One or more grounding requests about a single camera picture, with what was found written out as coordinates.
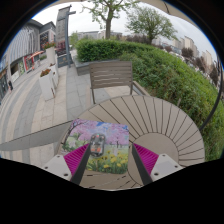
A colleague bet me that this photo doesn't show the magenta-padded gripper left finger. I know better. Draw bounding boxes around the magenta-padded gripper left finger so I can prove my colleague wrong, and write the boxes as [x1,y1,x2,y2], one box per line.
[41,142,93,186]

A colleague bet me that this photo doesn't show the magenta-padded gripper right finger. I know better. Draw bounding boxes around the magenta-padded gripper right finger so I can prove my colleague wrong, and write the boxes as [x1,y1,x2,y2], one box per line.
[131,142,184,186]

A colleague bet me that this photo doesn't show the grey computer mouse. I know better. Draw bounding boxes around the grey computer mouse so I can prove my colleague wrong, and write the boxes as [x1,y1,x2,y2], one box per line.
[89,132,107,158]

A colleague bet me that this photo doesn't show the flower print mouse pad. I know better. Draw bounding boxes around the flower print mouse pad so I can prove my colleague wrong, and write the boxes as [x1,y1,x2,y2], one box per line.
[61,118,130,175]

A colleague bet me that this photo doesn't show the brown slatted chair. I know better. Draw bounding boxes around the brown slatted chair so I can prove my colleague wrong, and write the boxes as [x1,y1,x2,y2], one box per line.
[88,60,134,105]

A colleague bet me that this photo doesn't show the curved black umbrella pole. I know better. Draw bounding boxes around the curved black umbrella pole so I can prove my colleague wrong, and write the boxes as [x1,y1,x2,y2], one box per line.
[198,56,224,132]

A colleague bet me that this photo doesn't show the tall white flower planter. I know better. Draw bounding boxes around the tall white flower planter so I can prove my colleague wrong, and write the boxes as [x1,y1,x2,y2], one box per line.
[43,42,57,67]

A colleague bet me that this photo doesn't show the distant apartment buildings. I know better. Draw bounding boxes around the distant apartment buildings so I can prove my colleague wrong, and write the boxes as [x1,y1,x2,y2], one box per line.
[151,34,221,74]

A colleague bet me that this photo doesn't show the grey shopfront building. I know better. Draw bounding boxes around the grey shopfront building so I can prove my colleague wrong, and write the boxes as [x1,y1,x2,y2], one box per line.
[0,19,57,101]

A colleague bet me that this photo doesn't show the tall grey sign pillar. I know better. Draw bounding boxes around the tall grey sign pillar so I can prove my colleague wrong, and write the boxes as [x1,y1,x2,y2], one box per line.
[54,4,77,68]

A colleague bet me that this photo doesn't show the round leafy tree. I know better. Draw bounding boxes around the round leafy tree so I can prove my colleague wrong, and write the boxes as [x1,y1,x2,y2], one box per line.
[125,5,178,44]

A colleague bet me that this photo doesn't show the thin sparse tree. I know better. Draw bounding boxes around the thin sparse tree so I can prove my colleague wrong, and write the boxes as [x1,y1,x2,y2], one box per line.
[81,0,141,41]

